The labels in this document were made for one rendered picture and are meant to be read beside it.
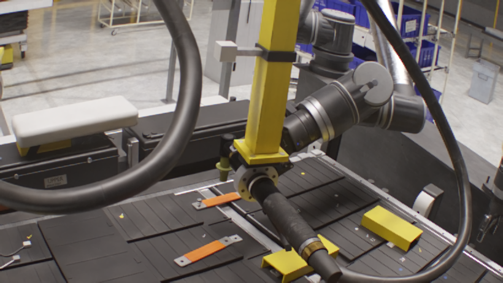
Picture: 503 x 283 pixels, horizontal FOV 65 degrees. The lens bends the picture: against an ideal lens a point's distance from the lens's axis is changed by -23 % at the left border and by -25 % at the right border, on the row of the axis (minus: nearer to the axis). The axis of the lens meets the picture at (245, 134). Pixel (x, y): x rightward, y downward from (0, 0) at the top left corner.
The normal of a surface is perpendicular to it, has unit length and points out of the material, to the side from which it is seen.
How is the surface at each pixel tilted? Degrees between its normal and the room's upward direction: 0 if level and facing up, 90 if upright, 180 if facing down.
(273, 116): 90
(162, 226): 0
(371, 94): 61
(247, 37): 90
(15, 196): 46
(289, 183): 0
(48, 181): 90
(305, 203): 0
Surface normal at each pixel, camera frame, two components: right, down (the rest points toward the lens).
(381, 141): -0.88, 0.09
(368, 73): 0.06, -0.17
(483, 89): -0.65, 0.24
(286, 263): 0.12, -0.90
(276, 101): 0.37, 0.43
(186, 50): -0.22, -0.21
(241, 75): 0.61, 0.39
